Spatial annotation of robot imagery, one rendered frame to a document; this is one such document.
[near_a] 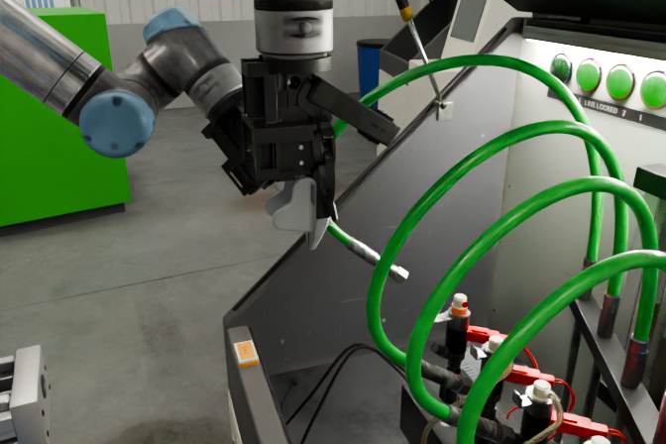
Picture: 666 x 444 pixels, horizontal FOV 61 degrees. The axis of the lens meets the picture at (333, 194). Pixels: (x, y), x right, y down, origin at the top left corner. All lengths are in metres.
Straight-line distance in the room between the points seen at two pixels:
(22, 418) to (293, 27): 0.63
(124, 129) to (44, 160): 3.23
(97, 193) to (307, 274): 3.09
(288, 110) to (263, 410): 0.45
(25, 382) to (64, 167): 3.06
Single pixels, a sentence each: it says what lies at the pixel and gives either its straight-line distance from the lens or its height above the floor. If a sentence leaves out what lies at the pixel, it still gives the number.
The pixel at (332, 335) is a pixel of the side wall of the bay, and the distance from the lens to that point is 1.09.
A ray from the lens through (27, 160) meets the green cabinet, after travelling 3.88.
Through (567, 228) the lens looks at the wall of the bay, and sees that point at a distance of 0.99.
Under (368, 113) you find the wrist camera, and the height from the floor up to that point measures 1.39.
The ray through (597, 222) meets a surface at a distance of 0.81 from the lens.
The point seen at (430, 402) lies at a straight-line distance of 0.56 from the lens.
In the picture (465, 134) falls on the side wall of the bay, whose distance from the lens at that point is 1.03.
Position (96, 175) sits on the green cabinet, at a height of 0.30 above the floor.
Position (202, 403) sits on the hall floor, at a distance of 2.34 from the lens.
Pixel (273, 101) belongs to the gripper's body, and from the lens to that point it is 0.55.
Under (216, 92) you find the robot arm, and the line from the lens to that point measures 0.77.
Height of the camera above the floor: 1.52
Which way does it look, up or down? 21 degrees down
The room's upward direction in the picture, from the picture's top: straight up
